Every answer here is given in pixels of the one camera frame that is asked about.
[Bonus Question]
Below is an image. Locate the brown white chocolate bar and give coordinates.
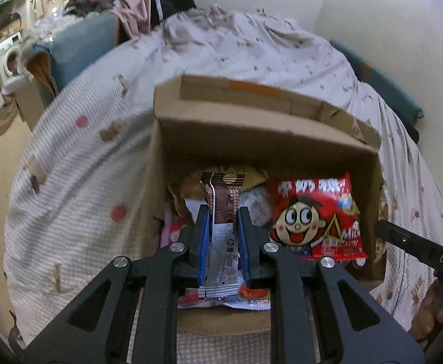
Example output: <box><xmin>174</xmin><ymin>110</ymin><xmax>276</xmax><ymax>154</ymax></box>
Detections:
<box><xmin>199</xmin><ymin>184</ymin><xmax>240</xmax><ymax>298</ymax></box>

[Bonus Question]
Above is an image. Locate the red milk candy bag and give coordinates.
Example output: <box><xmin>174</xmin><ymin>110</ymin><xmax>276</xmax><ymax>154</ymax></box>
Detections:
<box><xmin>266</xmin><ymin>174</ymin><xmax>367</xmax><ymax>261</ymax></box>

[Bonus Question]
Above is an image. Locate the orange peanut snack bag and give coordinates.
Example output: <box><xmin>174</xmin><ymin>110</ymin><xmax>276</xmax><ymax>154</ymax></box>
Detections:
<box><xmin>167</xmin><ymin>165</ymin><xmax>269</xmax><ymax>219</ymax></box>

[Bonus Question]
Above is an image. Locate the person right hand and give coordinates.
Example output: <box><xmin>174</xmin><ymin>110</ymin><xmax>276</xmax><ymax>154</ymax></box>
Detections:
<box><xmin>409</xmin><ymin>279</ymin><xmax>443</xmax><ymax>342</ymax></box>

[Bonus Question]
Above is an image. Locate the white grey snack bag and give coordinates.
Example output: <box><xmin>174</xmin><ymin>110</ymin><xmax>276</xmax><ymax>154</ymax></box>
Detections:
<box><xmin>240</xmin><ymin>186</ymin><xmax>272</xmax><ymax>227</ymax></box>

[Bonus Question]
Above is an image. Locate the red white blue snack bag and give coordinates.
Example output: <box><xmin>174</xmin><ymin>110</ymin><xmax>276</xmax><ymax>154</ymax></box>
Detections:
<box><xmin>160</xmin><ymin>206</ymin><xmax>270</xmax><ymax>312</ymax></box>

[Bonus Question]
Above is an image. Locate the cardboard box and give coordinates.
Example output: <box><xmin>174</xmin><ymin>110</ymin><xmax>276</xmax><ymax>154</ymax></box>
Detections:
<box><xmin>139</xmin><ymin>73</ymin><xmax>388</xmax><ymax>336</ymax></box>

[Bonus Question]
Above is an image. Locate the checkered patterned bed quilt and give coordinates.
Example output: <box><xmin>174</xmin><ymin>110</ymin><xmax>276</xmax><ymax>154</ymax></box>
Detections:
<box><xmin>4</xmin><ymin>8</ymin><xmax>443</xmax><ymax>343</ymax></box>

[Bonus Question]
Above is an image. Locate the teal green mattress edge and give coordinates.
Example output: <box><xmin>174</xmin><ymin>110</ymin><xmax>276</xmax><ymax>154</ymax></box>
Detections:
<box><xmin>330</xmin><ymin>40</ymin><xmax>425</xmax><ymax>144</ymax></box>

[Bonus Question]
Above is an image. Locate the teal blanket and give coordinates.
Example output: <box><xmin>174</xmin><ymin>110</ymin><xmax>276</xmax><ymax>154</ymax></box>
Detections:
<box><xmin>23</xmin><ymin>14</ymin><xmax>125</xmax><ymax>107</ymax></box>

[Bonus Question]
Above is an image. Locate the pink hanging garment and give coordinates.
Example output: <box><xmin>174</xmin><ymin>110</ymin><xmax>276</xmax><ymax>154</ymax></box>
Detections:
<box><xmin>114</xmin><ymin>0</ymin><xmax>151</xmax><ymax>39</ymax></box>

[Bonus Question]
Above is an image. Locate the white washing machine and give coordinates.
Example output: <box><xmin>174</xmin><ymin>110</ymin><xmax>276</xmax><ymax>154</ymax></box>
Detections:
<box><xmin>0</xmin><ymin>31</ymin><xmax>22</xmax><ymax>87</ymax></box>

